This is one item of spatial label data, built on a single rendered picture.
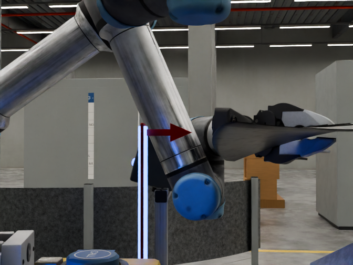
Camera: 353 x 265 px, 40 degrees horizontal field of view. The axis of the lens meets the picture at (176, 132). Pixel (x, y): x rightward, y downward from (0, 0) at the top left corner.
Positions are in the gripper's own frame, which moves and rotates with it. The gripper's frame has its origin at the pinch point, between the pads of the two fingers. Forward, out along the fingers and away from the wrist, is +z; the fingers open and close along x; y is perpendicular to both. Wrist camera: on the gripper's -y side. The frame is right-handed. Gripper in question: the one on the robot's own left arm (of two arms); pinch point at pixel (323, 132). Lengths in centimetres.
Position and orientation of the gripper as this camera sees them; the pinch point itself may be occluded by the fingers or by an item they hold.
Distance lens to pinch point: 71.1
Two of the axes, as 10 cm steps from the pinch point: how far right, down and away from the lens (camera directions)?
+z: 5.7, -0.1, -8.2
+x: -0.9, 9.9, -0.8
